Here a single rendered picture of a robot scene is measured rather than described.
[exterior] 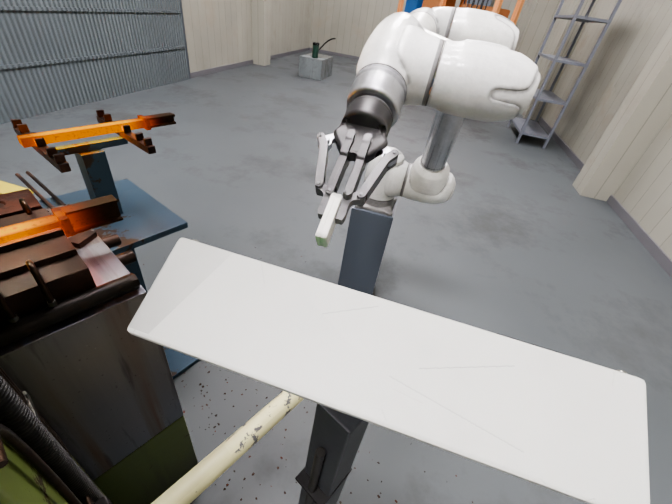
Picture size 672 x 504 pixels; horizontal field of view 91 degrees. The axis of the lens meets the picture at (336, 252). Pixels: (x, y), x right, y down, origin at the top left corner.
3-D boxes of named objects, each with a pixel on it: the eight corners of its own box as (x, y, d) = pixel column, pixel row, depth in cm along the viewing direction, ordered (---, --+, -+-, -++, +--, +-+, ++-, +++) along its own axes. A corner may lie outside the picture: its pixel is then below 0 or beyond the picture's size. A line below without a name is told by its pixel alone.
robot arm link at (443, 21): (404, 1, 89) (455, 9, 87) (412, -2, 102) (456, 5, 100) (393, 56, 98) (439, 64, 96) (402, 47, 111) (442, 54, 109)
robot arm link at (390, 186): (365, 182, 166) (374, 139, 153) (401, 191, 163) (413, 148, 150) (358, 196, 153) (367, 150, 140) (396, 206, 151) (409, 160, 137)
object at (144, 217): (128, 183, 128) (126, 178, 126) (188, 227, 110) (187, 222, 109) (32, 208, 108) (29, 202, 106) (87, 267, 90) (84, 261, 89)
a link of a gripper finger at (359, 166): (362, 150, 52) (371, 152, 52) (342, 208, 48) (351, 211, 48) (363, 132, 49) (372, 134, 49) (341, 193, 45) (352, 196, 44)
